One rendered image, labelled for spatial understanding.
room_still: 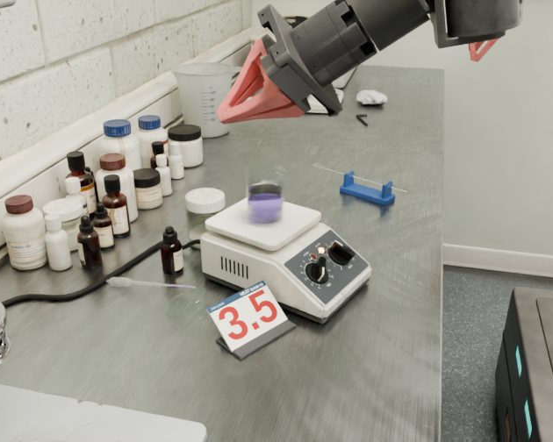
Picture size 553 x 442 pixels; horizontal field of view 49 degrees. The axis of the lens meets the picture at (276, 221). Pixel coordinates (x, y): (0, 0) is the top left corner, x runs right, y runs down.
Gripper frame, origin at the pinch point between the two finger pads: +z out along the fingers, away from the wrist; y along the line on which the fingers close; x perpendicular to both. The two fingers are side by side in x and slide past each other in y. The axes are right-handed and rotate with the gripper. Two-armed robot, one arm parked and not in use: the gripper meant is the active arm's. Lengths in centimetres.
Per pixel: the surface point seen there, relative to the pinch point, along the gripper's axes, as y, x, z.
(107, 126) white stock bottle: -24, -35, 34
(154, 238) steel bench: -27.7, -11.6, 31.3
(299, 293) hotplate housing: -23.7, 9.6, 8.8
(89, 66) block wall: -26, -53, 37
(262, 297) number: -22.1, 8.5, 13.2
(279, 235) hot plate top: -22.8, 1.6, 8.6
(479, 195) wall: -173, -56, -6
